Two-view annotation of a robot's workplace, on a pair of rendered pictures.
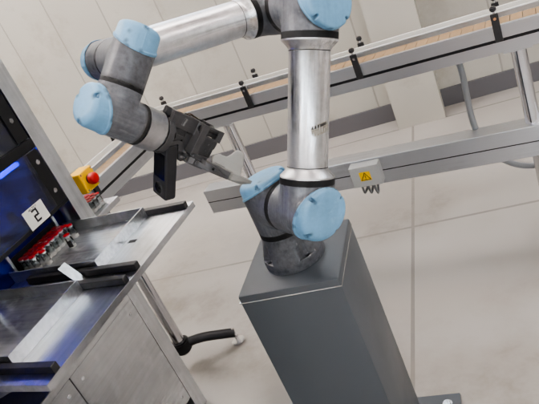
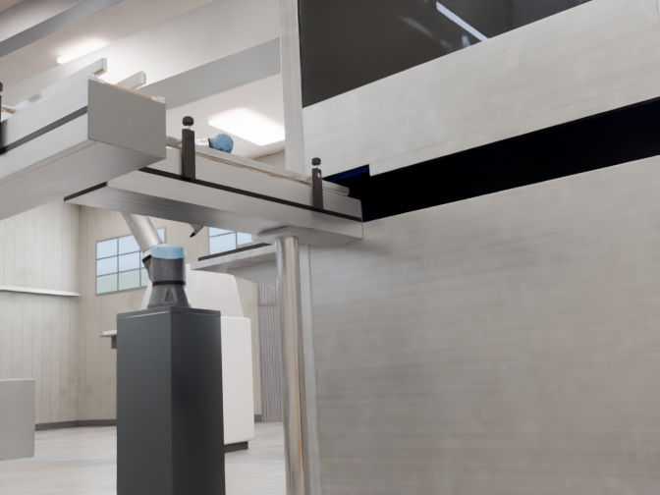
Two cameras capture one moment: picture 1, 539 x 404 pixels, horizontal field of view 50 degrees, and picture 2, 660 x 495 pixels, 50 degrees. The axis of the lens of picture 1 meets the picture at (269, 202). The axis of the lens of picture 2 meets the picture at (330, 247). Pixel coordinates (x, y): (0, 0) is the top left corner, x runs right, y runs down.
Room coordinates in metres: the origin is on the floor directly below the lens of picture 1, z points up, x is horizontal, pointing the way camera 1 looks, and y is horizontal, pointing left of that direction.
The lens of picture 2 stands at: (3.56, 0.89, 0.51)
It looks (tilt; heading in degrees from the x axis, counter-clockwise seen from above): 11 degrees up; 188
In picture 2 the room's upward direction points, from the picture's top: 3 degrees counter-clockwise
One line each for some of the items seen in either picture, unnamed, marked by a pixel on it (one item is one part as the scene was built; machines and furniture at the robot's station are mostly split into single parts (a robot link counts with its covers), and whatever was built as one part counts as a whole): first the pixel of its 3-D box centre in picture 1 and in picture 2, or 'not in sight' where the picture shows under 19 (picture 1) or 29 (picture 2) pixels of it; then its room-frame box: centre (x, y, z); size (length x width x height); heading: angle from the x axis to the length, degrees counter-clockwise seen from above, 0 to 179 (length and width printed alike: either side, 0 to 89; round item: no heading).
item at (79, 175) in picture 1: (82, 180); not in sight; (1.89, 0.54, 0.99); 0.08 x 0.07 x 0.07; 59
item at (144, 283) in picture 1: (143, 282); (295, 413); (2.08, 0.59, 0.46); 0.09 x 0.09 x 0.77; 59
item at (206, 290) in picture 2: not in sight; (191, 356); (-2.52, -1.25, 0.82); 0.84 x 0.78 x 1.65; 160
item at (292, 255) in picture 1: (288, 239); (169, 297); (1.23, 0.00, 0.84); 0.15 x 0.15 x 0.10
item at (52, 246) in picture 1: (51, 246); not in sight; (1.67, 0.66, 0.91); 0.18 x 0.02 x 0.05; 149
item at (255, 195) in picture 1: (271, 199); (168, 263); (1.22, -0.01, 0.96); 0.13 x 0.12 x 0.14; 26
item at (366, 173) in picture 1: (366, 173); not in sight; (2.08, -0.40, 0.50); 0.12 x 0.05 x 0.09; 59
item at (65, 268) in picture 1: (85, 272); not in sight; (1.38, 0.51, 0.91); 0.14 x 0.03 x 0.06; 60
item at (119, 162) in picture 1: (107, 165); (236, 185); (2.21, 0.51, 0.92); 0.69 x 0.15 x 0.16; 149
